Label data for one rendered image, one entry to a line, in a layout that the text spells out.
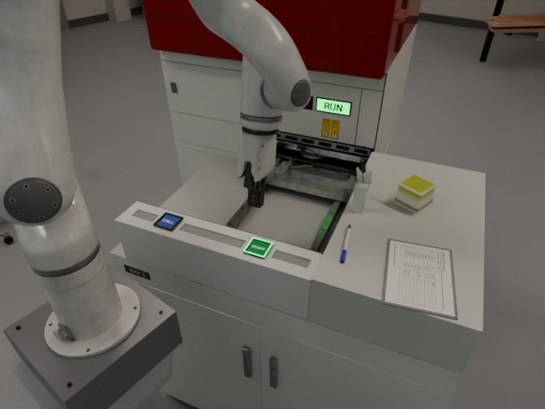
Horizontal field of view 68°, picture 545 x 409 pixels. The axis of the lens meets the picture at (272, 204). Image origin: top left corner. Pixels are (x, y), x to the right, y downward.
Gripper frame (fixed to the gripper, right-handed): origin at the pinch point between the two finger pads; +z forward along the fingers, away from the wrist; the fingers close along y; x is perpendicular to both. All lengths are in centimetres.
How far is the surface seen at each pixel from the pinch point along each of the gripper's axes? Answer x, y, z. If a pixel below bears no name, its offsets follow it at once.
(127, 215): -37.9, -1.7, 15.5
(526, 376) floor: 93, -88, 95
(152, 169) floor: -159, -163, 79
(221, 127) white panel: -43, -60, 5
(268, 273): 4.6, 0.7, 17.9
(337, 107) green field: 2, -57, -10
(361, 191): 18.8, -24.1, 2.9
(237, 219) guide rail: -17.0, -25.7, 21.8
